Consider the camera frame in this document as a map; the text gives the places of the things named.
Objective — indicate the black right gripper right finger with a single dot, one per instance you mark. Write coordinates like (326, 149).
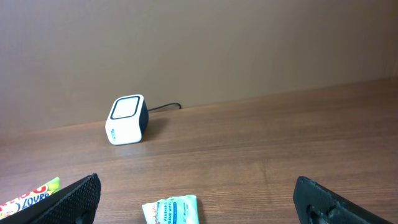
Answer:
(316, 204)

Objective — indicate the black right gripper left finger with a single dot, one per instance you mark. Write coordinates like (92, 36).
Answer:
(76, 203)

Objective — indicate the green Haribo candy bag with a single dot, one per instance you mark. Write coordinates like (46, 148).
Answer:
(29, 199)

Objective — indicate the mint wet wipes packet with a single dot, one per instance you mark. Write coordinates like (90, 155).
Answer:
(173, 210)

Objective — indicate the white barcode scanner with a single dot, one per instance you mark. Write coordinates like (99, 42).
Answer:
(127, 120)

